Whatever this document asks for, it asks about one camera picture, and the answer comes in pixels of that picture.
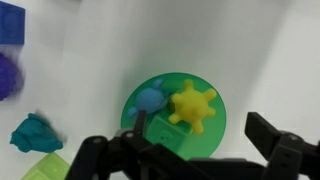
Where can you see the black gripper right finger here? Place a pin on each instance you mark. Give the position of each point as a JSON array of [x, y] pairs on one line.
[[293, 153]]

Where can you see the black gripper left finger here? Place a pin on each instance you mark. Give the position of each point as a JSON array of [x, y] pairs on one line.
[[126, 156]]

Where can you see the yellow spiky ball toy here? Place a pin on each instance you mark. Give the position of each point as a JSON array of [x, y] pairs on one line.
[[191, 105]]

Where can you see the blue turtle toy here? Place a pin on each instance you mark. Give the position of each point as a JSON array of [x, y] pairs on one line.
[[150, 99]]

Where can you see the lime green toy cube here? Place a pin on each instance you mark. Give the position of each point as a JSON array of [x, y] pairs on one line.
[[50, 168]]

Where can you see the green plastic bowl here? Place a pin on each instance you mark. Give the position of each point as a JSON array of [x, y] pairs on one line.
[[213, 133]]

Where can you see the purple bumpy ball toy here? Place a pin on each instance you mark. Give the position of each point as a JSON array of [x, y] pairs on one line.
[[8, 76]]

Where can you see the royal blue toy cube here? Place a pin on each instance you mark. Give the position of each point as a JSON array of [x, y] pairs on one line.
[[11, 23]]

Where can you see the dark blue small block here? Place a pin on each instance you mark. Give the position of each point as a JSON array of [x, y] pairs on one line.
[[35, 136]]

